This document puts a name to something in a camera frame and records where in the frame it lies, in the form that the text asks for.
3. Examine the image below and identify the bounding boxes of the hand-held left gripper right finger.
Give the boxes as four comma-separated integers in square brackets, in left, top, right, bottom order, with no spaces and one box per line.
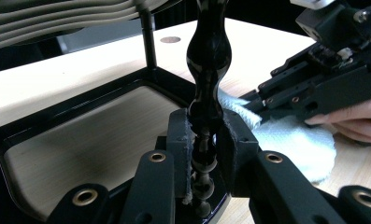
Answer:
[215,108,261,198]

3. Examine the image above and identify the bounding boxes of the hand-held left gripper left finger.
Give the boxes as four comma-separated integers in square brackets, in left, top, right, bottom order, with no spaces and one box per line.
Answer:
[166,107,196,200]

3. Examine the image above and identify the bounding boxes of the light blue cloth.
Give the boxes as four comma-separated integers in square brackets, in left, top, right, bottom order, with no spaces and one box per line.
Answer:
[217,88,336,184]

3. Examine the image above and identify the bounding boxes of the black wavy tray stand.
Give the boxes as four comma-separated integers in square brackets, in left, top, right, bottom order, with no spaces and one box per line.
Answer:
[0,0,234,224]

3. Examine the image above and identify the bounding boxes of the grey table grommet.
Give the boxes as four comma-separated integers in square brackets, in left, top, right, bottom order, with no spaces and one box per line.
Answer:
[160,35,181,44]

